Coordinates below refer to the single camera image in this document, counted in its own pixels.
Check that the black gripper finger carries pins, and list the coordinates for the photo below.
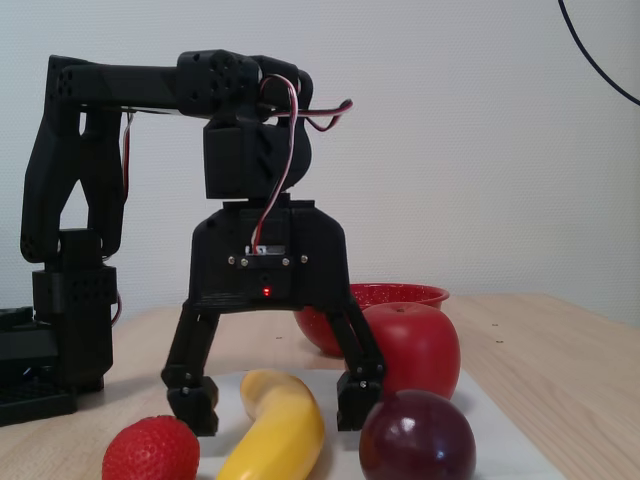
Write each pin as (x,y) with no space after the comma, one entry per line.
(357,395)
(190,400)

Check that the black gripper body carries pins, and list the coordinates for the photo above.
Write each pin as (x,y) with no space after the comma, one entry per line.
(220,260)

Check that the yellow toy banana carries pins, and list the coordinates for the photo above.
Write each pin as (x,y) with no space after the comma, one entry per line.
(285,425)

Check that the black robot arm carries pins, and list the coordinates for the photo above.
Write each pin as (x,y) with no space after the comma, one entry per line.
(125,85)

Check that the red speckled bowl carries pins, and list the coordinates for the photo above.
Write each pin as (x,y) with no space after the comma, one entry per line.
(400,295)

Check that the red toy strawberry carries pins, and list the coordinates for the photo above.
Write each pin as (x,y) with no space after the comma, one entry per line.
(150,450)

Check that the red toy apple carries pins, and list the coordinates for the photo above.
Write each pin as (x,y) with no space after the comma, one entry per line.
(415,350)

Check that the dark purple toy plum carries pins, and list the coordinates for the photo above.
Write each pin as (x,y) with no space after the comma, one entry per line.
(415,440)

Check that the white paper sheet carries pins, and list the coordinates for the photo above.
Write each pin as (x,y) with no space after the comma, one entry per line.
(500,450)

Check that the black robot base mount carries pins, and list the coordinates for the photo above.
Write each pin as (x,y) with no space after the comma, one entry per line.
(30,400)

